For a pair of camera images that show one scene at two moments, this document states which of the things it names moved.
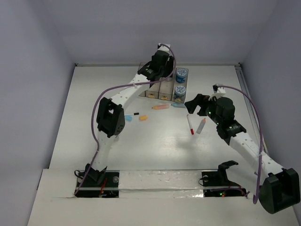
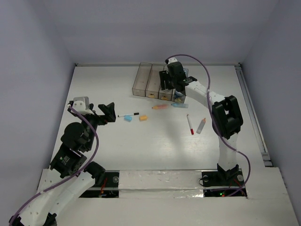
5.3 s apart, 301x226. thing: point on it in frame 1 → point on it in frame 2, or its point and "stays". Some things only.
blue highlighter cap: [129, 117] stays
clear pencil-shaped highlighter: [202, 123] stays
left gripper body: [167, 69] → [95, 120]
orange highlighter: [161, 107] stays
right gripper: [191, 105] → [164, 75]
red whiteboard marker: [191, 129] stays
